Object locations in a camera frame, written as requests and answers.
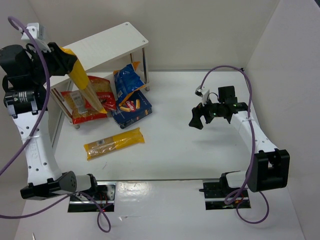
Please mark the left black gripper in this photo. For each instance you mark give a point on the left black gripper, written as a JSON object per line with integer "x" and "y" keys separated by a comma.
{"x": 60, "y": 59}

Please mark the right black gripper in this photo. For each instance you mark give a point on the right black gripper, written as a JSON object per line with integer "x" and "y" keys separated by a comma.
{"x": 203, "y": 112}

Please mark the yellow spaghetti pack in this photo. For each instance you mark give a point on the yellow spaghetti pack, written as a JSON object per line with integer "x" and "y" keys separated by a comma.
{"x": 113, "y": 143}
{"x": 79, "y": 77}

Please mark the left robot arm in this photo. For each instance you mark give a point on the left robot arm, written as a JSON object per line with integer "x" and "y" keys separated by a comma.
{"x": 26, "y": 100}

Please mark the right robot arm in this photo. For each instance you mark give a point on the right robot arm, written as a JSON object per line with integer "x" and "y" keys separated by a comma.
{"x": 270, "y": 168}

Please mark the white shelf with metal legs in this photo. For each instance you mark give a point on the white shelf with metal legs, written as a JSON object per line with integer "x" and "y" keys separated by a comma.
{"x": 110, "y": 45}

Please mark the blue orange pasta bag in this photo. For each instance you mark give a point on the blue orange pasta bag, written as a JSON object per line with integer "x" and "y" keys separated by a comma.
{"x": 127, "y": 81}

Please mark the red macaroni bag upper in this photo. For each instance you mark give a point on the red macaroni bag upper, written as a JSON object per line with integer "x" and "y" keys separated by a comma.
{"x": 104, "y": 92}

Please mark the red macaroni bag with label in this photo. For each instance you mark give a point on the red macaroni bag with label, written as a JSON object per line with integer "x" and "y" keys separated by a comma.
{"x": 80, "y": 114}

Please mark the blue Barilla rigatoni box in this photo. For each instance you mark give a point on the blue Barilla rigatoni box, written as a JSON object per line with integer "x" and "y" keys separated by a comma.
{"x": 134, "y": 109}

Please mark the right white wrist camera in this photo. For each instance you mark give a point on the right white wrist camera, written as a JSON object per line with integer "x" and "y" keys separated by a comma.
{"x": 202, "y": 92}

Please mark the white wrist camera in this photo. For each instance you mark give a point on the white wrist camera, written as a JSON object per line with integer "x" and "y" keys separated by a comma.
{"x": 202, "y": 92}
{"x": 37, "y": 31}

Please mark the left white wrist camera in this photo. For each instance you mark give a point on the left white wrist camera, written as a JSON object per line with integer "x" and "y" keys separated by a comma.
{"x": 37, "y": 31}

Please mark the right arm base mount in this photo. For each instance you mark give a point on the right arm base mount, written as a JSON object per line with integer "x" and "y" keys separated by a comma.
{"x": 215, "y": 192}

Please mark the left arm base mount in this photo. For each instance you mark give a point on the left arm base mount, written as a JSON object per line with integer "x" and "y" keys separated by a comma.
{"x": 105, "y": 197}

